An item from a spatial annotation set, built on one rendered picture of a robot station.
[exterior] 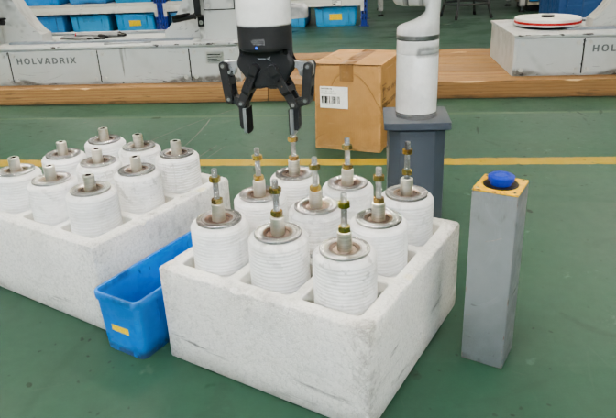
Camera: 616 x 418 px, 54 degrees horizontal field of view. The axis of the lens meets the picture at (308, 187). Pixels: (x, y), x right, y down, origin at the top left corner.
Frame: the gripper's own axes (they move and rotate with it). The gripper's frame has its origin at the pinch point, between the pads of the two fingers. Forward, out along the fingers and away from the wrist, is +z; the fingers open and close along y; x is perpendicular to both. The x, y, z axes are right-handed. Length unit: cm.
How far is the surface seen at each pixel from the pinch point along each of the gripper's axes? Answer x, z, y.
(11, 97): 160, 38, -189
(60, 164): 26, 18, -59
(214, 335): -4.4, 34.9, -10.7
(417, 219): 16.0, 20.8, 20.0
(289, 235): -0.1, 17.7, 1.9
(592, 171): 107, 43, 64
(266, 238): -2.1, 17.6, -1.2
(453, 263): 22.6, 32.3, 26.3
